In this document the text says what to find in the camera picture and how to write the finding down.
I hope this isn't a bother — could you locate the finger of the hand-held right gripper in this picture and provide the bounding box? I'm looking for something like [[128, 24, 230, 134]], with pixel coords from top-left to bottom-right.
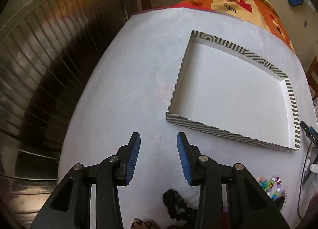
[[303, 160, 318, 185], [300, 121, 318, 145]]

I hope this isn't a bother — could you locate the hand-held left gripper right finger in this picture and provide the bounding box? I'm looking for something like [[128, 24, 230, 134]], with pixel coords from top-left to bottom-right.
[[177, 132, 291, 229]]

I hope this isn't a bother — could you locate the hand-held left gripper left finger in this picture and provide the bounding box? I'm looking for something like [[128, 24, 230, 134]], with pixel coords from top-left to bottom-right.
[[30, 132, 141, 229]]

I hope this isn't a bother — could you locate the silver rhinestone bracelet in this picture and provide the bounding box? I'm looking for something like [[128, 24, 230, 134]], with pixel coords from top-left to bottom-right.
[[279, 191, 288, 213]]

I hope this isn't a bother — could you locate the black scrunchie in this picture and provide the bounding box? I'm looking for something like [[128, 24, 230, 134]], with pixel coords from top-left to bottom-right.
[[163, 189, 199, 221]]

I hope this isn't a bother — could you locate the leopard print scrunchie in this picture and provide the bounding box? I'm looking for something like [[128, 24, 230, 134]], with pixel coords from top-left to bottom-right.
[[131, 218, 159, 229]]

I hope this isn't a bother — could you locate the striped shallow cardboard box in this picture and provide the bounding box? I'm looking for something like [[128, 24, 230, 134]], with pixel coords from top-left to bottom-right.
[[166, 30, 302, 154]]

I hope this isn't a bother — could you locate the wooden chair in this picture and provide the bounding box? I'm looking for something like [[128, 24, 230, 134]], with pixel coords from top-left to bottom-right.
[[306, 57, 318, 100]]

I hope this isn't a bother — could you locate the white tablecloth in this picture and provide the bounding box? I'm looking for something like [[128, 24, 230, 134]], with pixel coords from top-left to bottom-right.
[[58, 6, 318, 229]]

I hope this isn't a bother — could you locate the wooden slatted door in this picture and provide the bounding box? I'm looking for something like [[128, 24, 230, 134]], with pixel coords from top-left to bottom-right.
[[0, 0, 140, 219]]

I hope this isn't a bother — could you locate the orange red printed blanket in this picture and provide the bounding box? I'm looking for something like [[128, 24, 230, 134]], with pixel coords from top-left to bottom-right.
[[171, 0, 297, 54]]

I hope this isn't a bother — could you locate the black cable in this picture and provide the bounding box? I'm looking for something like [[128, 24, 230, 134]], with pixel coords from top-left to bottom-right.
[[298, 145, 312, 221]]

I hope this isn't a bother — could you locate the multicolour round bead bracelet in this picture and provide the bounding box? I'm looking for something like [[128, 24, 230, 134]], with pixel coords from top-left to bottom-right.
[[270, 176, 282, 201]]

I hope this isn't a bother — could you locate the green bead bracelet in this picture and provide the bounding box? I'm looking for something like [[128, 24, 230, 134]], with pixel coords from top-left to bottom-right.
[[257, 176, 271, 192]]

